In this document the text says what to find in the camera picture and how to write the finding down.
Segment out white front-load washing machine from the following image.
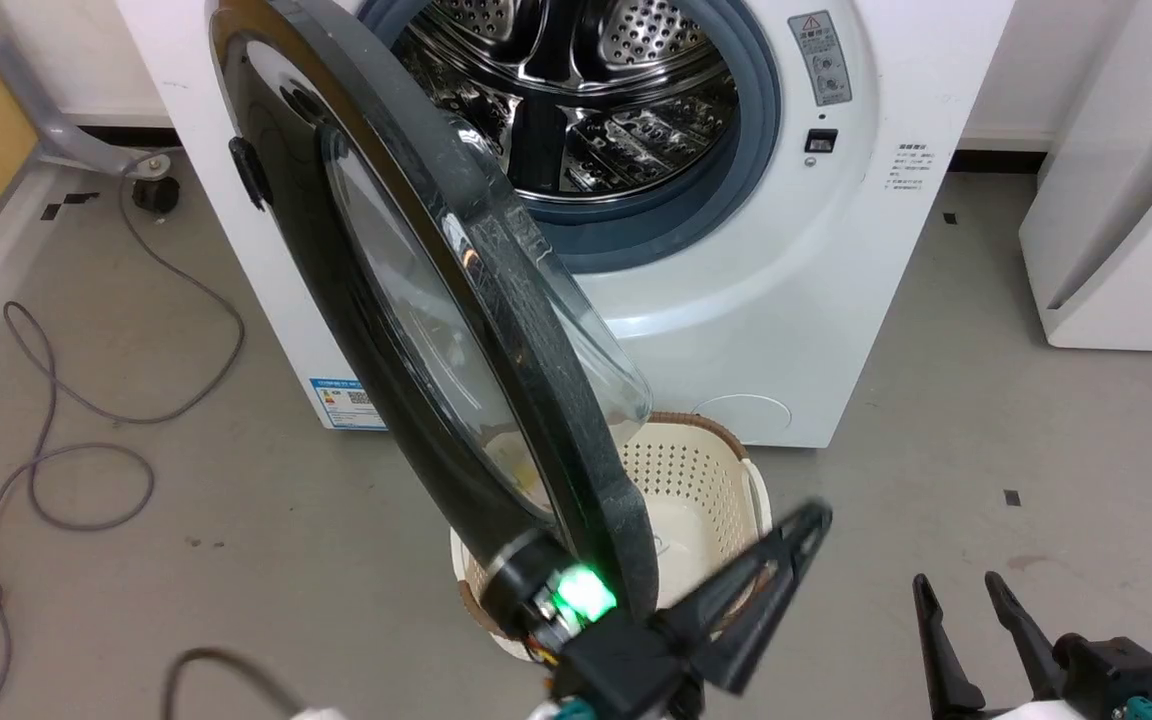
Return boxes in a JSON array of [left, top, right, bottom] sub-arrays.
[[116, 0, 1017, 449]]

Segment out cream perforated laundry basket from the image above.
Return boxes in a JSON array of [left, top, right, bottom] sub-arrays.
[[449, 410, 774, 663]]

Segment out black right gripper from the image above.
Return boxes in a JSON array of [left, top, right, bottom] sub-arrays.
[[912, 571, 1152, 719]]

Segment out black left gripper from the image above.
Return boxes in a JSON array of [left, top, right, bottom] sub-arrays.
[[482, 501, 834, 719]]

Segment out black round glass washer door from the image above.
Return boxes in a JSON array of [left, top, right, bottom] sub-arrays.
[[208, 0, 660, 623]]

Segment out white floor-standing appliance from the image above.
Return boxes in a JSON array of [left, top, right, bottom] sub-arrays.
[[1019, 0, 1152, 354]]

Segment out white round filter cover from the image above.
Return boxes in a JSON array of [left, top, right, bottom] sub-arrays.
[[693, 393, 794, 447]]

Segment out blue energy label sticker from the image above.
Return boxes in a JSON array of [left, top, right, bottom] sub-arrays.
[[310, 377, 388, 431]]

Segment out black caster wheel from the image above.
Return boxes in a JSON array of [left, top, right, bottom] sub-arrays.
[[131, 175, 182, 215]]

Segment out grey floor cable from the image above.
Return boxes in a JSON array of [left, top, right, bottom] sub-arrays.
[[0, 150, 246, 720]]

